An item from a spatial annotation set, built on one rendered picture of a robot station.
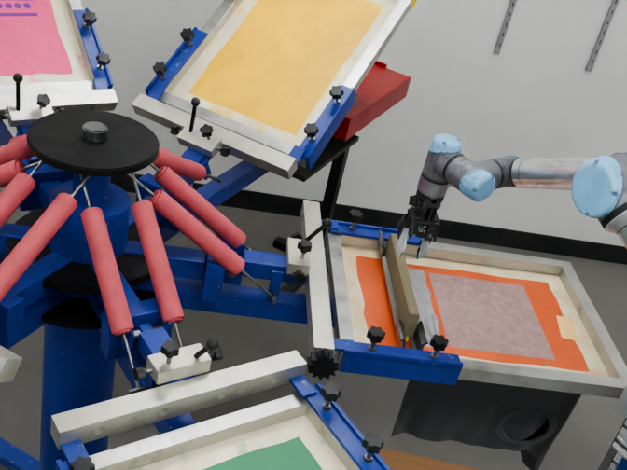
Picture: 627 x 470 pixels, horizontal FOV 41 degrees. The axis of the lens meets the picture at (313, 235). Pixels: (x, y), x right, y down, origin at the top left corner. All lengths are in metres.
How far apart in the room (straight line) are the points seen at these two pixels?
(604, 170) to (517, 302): 0.89
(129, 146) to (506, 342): 1.12
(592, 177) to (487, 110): 2.65
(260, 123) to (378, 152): 1.74
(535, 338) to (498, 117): 2.15
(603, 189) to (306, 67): 1.36
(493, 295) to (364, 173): 2.01
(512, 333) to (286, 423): 0.78
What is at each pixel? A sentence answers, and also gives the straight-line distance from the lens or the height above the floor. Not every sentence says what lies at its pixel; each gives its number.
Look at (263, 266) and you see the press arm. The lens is 2.20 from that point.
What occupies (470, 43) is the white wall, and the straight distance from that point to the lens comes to 4.19.
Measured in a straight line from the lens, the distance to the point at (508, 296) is 2.53.
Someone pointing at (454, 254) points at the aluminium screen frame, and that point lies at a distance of 2.59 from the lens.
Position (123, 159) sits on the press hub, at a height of 1.32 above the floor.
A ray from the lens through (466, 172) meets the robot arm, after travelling 2.00.
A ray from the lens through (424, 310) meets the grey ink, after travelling 2.34.
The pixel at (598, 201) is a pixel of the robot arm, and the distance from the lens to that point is 1.72.
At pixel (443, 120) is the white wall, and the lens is 4.32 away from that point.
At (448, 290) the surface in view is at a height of 0.96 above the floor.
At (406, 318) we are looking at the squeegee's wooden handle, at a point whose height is 1.04.
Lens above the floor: 2.28
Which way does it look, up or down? 31 degrees down
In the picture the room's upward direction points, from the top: 13 degrees clockwise
